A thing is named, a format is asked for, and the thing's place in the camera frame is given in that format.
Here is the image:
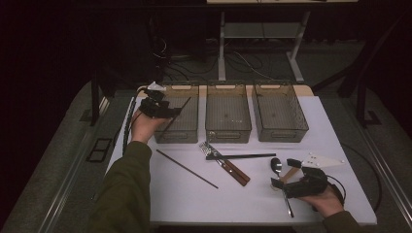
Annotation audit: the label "thin black floor cable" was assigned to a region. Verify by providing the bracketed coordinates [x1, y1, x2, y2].
[339, 142, 384, 214]

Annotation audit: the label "white table cover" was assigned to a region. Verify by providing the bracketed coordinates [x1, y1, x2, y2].
[105, 95, 379, 227]

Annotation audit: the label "person's left hand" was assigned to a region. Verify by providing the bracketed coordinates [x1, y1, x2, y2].
[129, 108, 172, 145]

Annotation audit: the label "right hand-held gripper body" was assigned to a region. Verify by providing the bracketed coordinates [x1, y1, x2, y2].
[283, 153, 346, 199]

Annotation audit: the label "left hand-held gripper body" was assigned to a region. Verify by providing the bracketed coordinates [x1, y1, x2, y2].
[139, 81, 170, 119]

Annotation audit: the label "left hand-held gripper cable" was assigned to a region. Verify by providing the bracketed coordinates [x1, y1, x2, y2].
[121, 86, 148, 155]

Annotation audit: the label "smoky transparent plastic bin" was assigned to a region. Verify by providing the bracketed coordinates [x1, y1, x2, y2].
[153, 82, 200, 145]
[252, 81, 310, 144]
[205, 81, 253, 145]

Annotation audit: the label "aluminium floor rail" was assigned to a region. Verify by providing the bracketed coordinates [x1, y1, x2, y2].
[38, 96, 112, 233]
[352, 124, 412, 226]

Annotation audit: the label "metal spoon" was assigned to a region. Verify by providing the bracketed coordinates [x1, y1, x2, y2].
[270, 157, 295, 218]

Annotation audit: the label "person's right hand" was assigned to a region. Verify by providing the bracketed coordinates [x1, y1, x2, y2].
[299, 183, 345, 218]

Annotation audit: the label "white metal desk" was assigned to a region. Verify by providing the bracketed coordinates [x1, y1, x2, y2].
[206, 0, 360, 83]

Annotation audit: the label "black floor cables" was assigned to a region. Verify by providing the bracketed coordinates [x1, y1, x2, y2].
[150, 35, 283, 83]

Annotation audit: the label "black metal stand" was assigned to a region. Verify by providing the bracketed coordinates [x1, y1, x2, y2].
[88, 72, 102, 128]
[312, 13, 412, 129]

